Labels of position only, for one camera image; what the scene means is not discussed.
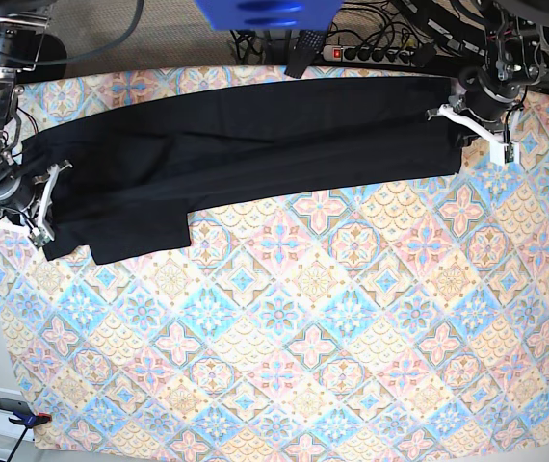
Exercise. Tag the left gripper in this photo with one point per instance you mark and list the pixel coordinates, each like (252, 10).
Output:
(485, 104)

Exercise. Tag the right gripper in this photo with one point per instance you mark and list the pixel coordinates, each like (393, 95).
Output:
(24, 197)

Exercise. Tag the black T-shirt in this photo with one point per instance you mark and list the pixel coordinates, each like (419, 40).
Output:
(136, 173)

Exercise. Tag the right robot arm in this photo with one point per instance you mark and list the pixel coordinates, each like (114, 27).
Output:
(21, 38)

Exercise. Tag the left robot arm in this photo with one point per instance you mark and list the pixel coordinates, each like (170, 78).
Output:
(512, 55)

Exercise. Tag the white power strip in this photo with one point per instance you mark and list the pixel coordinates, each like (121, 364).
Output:
(344, 54)

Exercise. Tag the black round stand base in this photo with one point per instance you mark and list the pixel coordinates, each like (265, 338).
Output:
(52, 50)

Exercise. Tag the patterned tablecloth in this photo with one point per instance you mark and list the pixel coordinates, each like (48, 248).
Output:
(407, 321)

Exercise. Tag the blue clamp lower left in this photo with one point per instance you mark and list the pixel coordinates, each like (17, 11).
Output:
(29, 420)

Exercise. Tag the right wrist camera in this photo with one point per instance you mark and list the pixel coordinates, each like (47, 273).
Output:
(41, 236)

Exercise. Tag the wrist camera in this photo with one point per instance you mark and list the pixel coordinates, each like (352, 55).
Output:
(501, 153)
(41, 236)

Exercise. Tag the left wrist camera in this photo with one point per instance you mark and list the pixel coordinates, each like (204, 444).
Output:
(501, 153)

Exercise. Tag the black perforated bracket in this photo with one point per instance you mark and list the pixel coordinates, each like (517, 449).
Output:
(309, 44)

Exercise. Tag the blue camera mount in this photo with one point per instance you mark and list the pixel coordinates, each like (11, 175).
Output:
(269, 14)

